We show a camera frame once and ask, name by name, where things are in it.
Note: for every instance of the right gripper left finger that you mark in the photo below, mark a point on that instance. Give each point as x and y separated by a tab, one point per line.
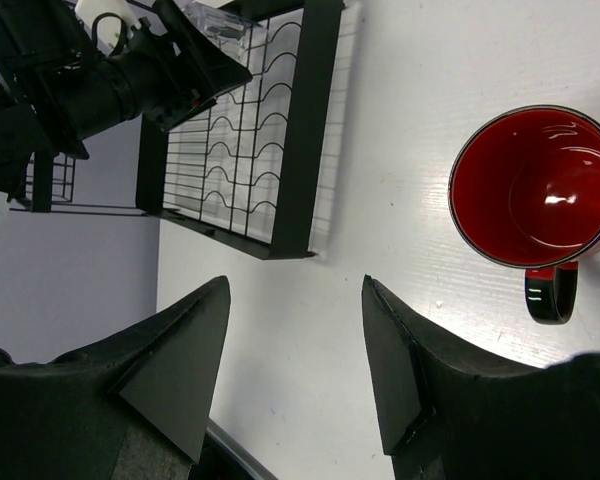
134	405

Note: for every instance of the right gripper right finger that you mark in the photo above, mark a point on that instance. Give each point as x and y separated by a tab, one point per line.
448	409

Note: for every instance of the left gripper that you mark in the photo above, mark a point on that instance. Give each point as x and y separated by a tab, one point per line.
169	77

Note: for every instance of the clear glass tumbler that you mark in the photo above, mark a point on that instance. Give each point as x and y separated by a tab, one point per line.
234	35

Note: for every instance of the red ceramic mug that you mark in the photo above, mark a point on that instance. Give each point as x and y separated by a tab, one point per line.
524	193

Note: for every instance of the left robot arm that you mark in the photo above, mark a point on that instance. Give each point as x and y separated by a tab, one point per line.
36	44

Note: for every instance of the black wire dish rack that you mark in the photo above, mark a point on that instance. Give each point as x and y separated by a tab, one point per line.
245	172

